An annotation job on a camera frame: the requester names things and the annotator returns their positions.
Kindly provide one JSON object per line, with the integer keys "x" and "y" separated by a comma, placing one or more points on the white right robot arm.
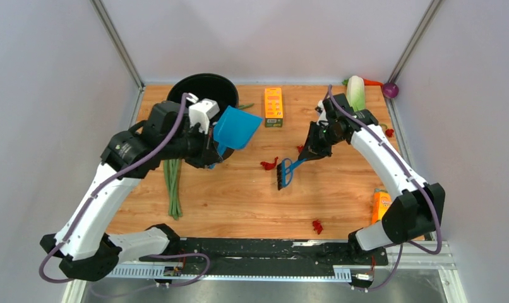
{"x": 417, "y": 204}

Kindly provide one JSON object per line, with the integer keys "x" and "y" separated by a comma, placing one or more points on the blue plastic dustpan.
{"x": 234, "y": 131}

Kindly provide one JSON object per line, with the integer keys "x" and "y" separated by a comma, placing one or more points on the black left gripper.
{"x": 207, "y": 156}

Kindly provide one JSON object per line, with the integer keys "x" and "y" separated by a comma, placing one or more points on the purple onion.
{"x": 390, "y": 90}

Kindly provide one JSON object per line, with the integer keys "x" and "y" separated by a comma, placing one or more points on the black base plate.
{"x": 270, "y": 257}

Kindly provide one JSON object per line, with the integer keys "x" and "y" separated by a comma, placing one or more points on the orange juice box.
{"x": 381, "y": 203}

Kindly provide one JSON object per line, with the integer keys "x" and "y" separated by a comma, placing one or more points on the orange carrot at back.
{"x": 368, "y": 82}

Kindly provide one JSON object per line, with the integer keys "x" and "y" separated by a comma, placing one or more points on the yellow orange carton box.
{"x": 273, "y": 107}

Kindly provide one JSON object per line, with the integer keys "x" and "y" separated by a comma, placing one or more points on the black plastic bin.
{"x": 204, "y": 85}

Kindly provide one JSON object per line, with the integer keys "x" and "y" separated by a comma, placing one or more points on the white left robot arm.
{"x": 172, "y": 131}

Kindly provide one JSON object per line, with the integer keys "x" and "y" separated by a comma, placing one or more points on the green long beans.
{"x": 172, "y": 171}

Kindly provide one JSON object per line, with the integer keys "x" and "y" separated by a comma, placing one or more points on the aluminium frame rail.
{"x": 360, "y": 278}

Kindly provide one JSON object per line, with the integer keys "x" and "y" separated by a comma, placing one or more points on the blue hand brush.
{"x": 285, "y": 171}

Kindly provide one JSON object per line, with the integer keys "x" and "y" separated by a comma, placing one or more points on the napa cabbage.
{"x": 356, "y": 95}

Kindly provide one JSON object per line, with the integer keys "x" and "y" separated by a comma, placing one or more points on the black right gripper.
{"x": 312, "y": 149}

